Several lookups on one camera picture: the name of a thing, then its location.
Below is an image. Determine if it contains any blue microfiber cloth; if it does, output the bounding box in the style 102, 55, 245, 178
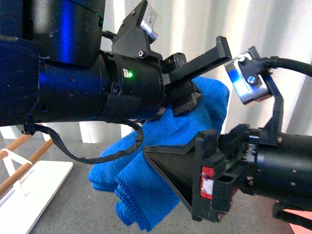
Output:
88, 77, 230, 231

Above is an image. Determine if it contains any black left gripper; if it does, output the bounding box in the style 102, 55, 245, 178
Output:
99, 36, 232, 122

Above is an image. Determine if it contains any pink plastic bin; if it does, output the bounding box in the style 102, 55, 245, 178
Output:
284, 209, 312, 234

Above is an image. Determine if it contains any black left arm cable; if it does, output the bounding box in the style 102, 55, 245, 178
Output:
23, 120, 144, 164

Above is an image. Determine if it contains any black right camera cable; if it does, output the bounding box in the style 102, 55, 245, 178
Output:
258, 56, 312, 78

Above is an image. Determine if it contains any white towel rack stand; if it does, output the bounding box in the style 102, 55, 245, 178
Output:
0, 135, 73, 234

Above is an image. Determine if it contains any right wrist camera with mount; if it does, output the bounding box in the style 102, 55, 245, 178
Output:
224, 46, 284, 146

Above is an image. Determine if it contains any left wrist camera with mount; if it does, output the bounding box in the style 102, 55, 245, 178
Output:
112, 0, 158, 59

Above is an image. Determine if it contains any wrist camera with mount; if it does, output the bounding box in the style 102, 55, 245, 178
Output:
224, 46, 284, 146
112, 0, 158, 59

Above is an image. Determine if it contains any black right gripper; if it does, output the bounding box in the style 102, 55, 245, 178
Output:
143, 124, 251, 222

